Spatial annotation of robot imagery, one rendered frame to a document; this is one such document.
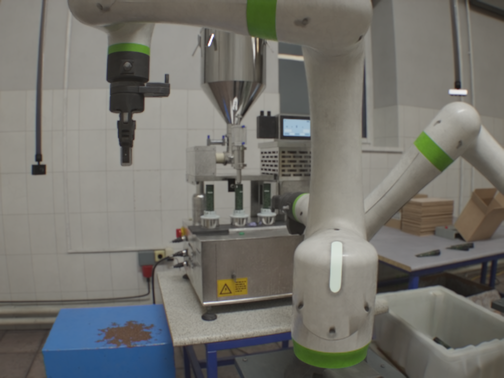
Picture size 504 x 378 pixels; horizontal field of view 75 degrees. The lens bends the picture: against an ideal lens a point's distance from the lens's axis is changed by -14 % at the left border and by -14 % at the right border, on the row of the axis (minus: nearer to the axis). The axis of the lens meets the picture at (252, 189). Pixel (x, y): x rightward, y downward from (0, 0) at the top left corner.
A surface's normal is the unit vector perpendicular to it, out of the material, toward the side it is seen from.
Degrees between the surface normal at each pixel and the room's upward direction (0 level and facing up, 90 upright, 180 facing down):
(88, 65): 90
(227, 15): 133
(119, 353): 90
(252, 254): 90
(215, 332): 0
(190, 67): 90
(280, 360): 0
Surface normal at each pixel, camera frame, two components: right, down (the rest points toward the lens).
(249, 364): 0.00, -1.00
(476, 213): -0.95, 0.03
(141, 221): 0.30, 0.07
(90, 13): -0.15, 0.84
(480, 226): 0.25, 0.63
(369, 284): 0.65, 0.04
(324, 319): -0.36, 0.07
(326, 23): -0.29, 0.67
